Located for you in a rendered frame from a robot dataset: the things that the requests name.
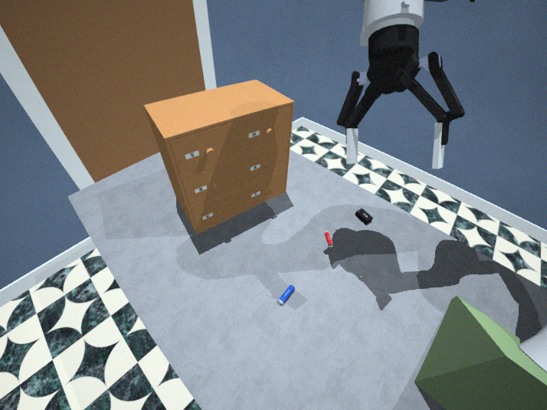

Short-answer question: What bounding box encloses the brown wooden drawer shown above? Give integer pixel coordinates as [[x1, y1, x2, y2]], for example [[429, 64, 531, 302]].
[[239, 105, 291, 155], [181, 159, 241, 208], [169, 121, 238, 177], [241, 140, 288, 185], [191, 189, 243, 232], [244, 169, 286, 209]]

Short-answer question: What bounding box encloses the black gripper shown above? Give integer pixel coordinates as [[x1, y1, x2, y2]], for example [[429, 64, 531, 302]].
[[336, 25, 465, 169]]

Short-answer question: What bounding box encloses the blue aa battery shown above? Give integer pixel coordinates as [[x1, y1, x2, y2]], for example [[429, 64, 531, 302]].
[[278, 285, 295, 305]]

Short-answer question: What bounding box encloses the brown wooden chest of drawers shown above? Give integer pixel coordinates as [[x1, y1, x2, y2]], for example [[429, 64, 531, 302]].
[[144, 80, 294, 234]]

